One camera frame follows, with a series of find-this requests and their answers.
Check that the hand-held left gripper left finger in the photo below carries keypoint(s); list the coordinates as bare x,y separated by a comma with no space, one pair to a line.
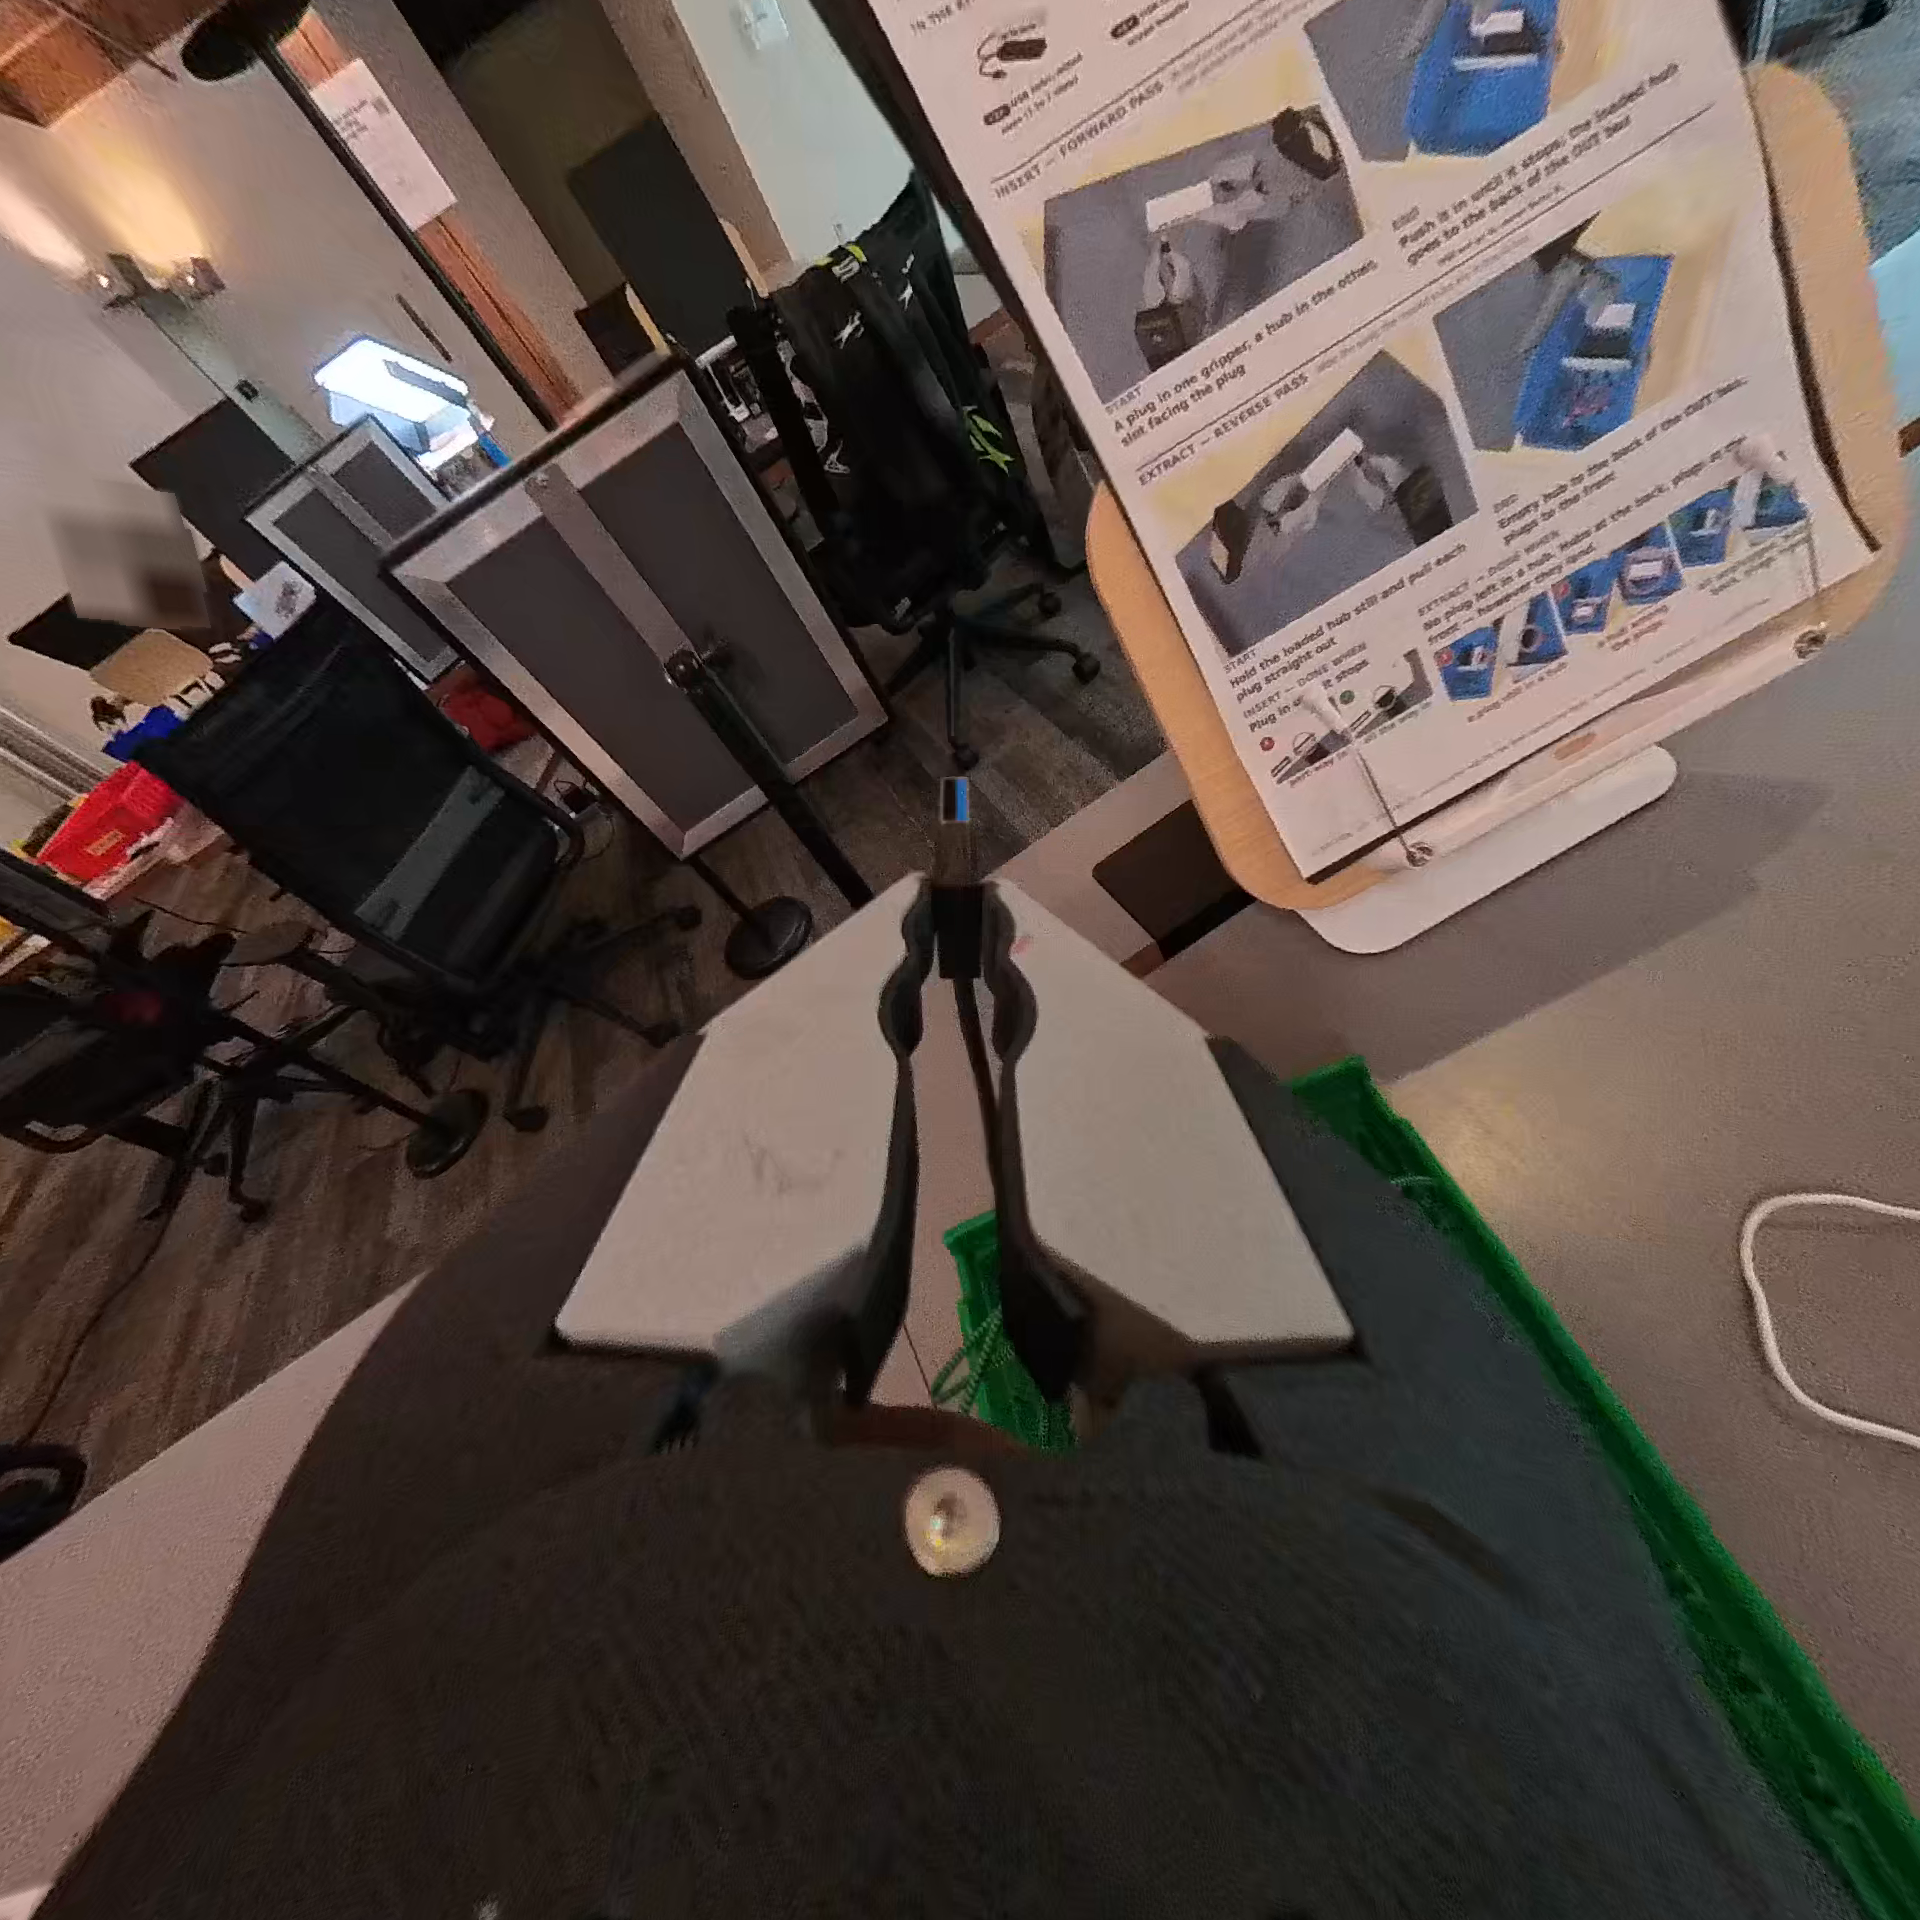
750,1172

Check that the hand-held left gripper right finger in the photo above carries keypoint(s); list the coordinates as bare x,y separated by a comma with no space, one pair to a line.
1171,1201

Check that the red storage bin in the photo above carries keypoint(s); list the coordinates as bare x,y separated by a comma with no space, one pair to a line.
105,825

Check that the black stanchion post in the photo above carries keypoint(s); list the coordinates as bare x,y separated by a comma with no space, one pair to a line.
765,902

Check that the printed instruction sheet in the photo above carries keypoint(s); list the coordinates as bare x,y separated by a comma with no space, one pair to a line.
1425,375

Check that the white paper notice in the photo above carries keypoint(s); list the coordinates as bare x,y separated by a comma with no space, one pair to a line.
382,142

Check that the chair draped with black jacket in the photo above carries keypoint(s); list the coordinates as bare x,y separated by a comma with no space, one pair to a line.
886,421

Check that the green plastic bin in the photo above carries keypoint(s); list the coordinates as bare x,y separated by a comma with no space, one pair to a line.
1724,1575

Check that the grey metal cabinet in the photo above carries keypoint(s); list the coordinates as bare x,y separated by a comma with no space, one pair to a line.
345,510
676,600

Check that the black anker usb hub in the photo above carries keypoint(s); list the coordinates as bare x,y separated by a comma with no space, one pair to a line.
957,931

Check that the black mesh office chair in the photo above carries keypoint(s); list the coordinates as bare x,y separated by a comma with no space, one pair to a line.
345,809

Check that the black monitor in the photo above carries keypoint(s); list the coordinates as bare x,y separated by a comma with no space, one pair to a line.
661,225

